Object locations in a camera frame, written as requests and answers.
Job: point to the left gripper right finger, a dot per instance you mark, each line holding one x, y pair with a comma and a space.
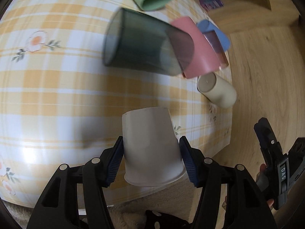
245, 206

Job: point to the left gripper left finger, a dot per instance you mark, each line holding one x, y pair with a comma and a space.
73, 197

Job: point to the white plastic cup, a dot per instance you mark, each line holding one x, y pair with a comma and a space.
151, 149

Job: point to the cream plastic cup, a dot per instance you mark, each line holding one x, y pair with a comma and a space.
217, 90

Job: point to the pink plastic cup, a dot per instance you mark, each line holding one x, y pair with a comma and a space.
204, 59

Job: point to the brown transparent cup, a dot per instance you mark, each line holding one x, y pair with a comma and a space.
215, 43

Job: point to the blue plastic cup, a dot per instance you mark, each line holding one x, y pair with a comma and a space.
206, 26

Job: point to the dark teal transparent cup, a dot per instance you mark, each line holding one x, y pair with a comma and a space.
138, 41

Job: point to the yellow plaid tablecloth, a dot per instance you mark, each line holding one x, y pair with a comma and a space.
59, 104

